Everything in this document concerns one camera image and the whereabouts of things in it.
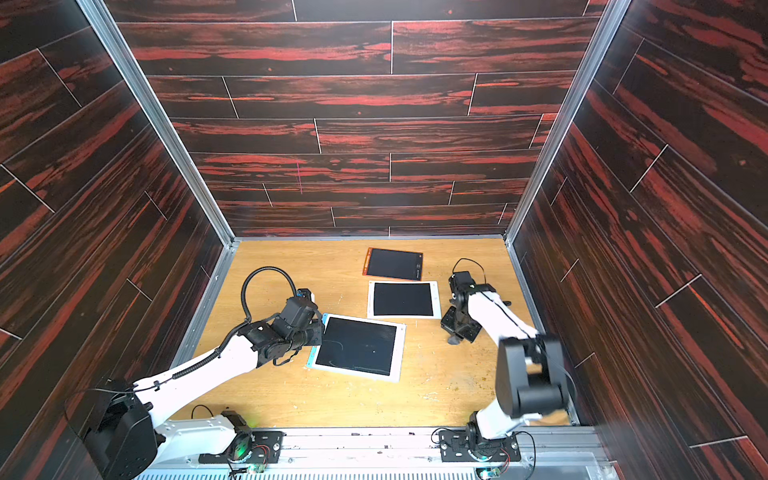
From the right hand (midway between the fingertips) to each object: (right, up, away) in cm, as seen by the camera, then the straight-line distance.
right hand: (459, 331), depth 90 cm
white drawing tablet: (-17, +9, +11) cm, 22 cm away
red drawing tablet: (-19, +21, +27) cm, 39 cm away
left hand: (-40, +2, -6) cm, 41 cm away
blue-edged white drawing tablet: (-31, -5, +1) cm, 31 cm away
